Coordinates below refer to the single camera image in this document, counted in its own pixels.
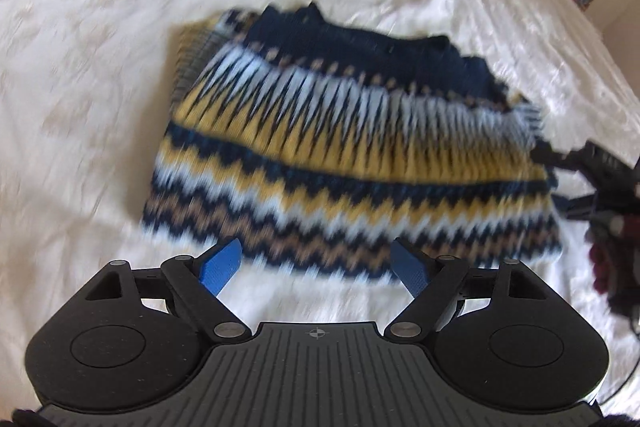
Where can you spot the navy yellow patterned knit sweater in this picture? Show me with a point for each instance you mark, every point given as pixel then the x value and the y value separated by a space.
pixel 317 145

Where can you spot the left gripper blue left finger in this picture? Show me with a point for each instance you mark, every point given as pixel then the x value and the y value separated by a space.
pixel 195 284

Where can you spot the white floral bed duvet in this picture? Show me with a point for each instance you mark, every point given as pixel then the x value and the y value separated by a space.
pixel 85 87

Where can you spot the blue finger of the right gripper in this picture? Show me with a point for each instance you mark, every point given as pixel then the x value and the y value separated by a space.
pixel 581 207

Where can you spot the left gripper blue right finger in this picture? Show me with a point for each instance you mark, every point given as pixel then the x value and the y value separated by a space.
pixel 434 284

